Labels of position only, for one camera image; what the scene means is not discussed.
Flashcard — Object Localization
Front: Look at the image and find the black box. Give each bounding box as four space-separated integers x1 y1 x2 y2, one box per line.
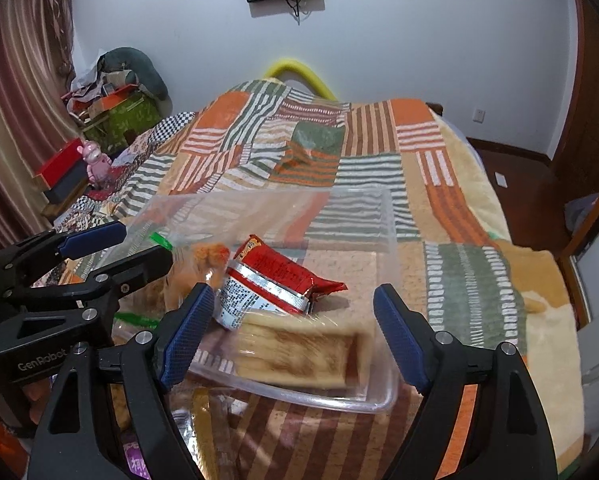
42 172 91 207

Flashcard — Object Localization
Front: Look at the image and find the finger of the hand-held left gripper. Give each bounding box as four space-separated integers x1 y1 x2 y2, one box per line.
0 246 174 362
0 221 129 292

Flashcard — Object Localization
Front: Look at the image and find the checkered cloth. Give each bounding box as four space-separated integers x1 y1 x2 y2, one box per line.
54 109 201 227

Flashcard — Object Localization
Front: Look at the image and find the pink bear figurine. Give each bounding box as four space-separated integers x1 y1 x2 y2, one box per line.
80 140 113 184

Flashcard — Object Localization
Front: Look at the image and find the striped patchwork blanket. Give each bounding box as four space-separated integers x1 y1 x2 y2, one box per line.
30 79 589 480

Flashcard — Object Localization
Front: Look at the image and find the red box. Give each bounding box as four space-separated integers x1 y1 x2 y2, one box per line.
36 138 88 189

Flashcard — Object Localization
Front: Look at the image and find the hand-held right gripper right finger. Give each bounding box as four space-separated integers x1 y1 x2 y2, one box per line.
373 283 560 480

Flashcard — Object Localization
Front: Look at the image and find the grey cloth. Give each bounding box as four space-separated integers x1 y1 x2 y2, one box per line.
563 192 599 234

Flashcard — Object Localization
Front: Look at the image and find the grey neck pillow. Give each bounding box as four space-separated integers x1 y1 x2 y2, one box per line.
100 47 170 101

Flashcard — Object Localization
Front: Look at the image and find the clear bag of orange snacks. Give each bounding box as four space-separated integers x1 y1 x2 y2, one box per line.
114 231 231 332

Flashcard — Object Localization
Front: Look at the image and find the yellow foam tube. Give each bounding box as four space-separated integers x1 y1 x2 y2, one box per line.
264 58 338 99

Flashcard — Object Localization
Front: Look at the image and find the yellow brown snack packet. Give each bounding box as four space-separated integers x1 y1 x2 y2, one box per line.
188 387 236 480

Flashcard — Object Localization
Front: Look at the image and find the beige wafer packet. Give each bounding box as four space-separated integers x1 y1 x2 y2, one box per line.
232 310 376 392

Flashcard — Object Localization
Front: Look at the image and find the red snack packet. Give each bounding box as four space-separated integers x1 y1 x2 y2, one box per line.
222 233 348 332

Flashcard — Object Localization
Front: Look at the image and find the green box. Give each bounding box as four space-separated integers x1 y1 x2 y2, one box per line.
82 91 163 154

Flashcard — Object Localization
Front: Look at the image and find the clear plastic container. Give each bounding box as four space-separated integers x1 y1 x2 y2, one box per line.
107 187 401 415

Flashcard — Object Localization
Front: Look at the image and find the purple snack packet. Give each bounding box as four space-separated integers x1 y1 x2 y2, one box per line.
122 439 154 480

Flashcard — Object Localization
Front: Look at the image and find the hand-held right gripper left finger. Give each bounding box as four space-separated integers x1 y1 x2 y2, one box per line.
27 282 215 480

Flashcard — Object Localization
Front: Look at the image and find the black monitor cable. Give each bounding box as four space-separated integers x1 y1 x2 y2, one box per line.
286 0 314 25

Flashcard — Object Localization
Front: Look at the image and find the striped brown curtain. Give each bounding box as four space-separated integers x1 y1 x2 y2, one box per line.
0 0 78 257

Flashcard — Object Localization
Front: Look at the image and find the wooden door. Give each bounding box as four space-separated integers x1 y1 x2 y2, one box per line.
549 0 599 261

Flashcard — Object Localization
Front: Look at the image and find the pile of clothes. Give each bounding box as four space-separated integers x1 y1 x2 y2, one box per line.
61 54 141 113

